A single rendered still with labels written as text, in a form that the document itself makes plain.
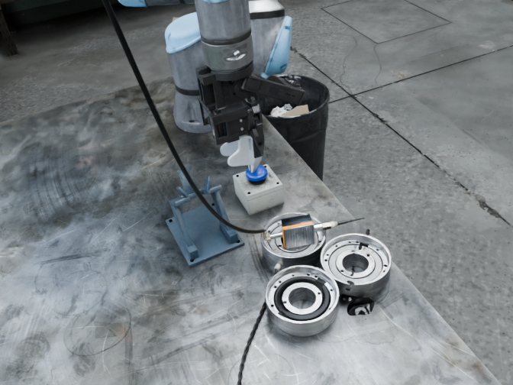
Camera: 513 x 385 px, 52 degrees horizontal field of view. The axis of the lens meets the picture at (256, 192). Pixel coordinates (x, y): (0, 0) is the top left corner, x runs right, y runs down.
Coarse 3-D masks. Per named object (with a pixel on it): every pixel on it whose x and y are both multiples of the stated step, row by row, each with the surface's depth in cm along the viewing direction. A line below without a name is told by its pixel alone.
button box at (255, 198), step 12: (240, 180) 95; (264, 180) 93; (276, 180) 94; (240, 192) 94; (252, 192) 92; (264, 192) 92; (276, 192) 93; (252, 204) 92; (264, 204) 94; (276, 204) 95
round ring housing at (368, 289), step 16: (336, 240) 82; (352, 240) 83; (368, 240) 82; (352, 256) 81; (368, 256) 80; (384, 256) 79; (368, 272) 77; (384, 272) 78; (352, 288) 75; (368, 288) 75
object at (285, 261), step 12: (276, 216) 87; (288, 216) 88; (312, 216) 86; (264, 228) 85; (276, 240) 84; (324, 240) 82; (264, 252) 83; (288, 252) 82; (312, 252) 80; (288, 264) 81; (300, 264) 80; (312, 264) 83
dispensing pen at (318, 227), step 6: (300, 216) 82; (306, 216) 82; (282, 222) 81; (288, 222) 81; (294, 222) 81; (300, 222) 81; (324, 222) 83; (330, 222) 82; (336, 222) 82; (342, 222) 83; (348, 222) 83; (318, 228) 82; (324, 228) 82; (330, 228) 82; (264, 234) 81; (276, 234) 82; (264, 240) 82; (270, 240) 81
